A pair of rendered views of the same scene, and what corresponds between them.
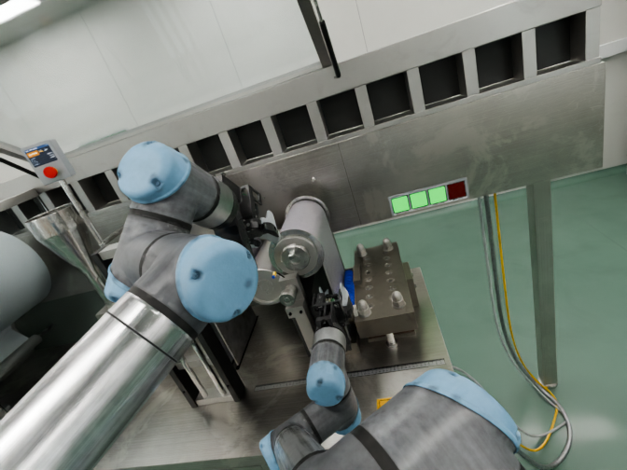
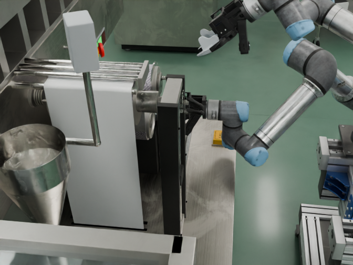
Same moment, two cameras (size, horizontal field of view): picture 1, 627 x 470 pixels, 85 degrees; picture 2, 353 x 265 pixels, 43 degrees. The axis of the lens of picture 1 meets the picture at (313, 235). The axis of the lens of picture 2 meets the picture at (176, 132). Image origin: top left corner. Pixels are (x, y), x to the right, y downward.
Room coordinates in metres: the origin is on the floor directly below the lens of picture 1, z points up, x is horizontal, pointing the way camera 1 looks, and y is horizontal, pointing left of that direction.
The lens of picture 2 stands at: (0.89, 1.42, 2.04)
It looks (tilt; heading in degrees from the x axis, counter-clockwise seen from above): 36 degrees down; 264
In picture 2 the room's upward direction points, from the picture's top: 1 degrees counter-clockwise
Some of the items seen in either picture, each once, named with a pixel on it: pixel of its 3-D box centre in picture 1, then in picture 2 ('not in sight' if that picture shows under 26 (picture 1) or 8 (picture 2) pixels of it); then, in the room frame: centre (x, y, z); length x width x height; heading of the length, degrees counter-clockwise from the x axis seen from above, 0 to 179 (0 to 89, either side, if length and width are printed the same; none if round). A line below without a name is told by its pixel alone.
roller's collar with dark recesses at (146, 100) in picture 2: not in sight; (148, 101); (0.86, 0.31, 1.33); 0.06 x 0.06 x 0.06; 76
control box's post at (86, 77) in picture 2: (82, 213); (91, 106); (0.99, 0.59, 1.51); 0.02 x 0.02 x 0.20
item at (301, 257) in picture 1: (295, 256); (158, 83); (0.81, 0.06, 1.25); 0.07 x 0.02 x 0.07; 76
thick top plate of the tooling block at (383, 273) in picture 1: (381, 283); not in sight; (0.93, -0.15, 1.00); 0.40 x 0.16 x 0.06; 166
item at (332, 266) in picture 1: (335, 269); not in sight; (0.92, -0.03, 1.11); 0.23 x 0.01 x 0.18; 166
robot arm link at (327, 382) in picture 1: (327, 373); (233, 111); (0.54, 0.07, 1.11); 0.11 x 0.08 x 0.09; 166
